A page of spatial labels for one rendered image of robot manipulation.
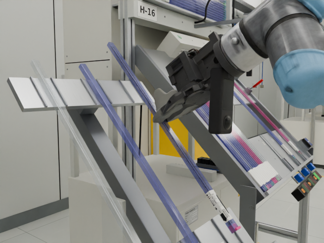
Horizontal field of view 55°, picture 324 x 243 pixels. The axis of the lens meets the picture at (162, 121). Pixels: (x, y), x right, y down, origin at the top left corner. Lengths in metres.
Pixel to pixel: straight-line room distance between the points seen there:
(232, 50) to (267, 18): 0.07
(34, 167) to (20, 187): 0.18
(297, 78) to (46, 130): 2.44
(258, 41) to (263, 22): 0.03
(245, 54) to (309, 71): 0.14
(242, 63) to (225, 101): 0.07
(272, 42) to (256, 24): 0.06
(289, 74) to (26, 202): 2.49
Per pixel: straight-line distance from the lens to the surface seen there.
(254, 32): 0.50
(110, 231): 0.66
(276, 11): 0.48
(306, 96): 0.42
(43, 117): 2.68
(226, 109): 0.55
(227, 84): 0.55
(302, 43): 0.43
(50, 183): 2.81
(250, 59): 0.52
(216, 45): 0.54
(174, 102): 0.56
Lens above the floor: 1.05
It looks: 6 degrees down
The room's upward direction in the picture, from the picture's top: straight up
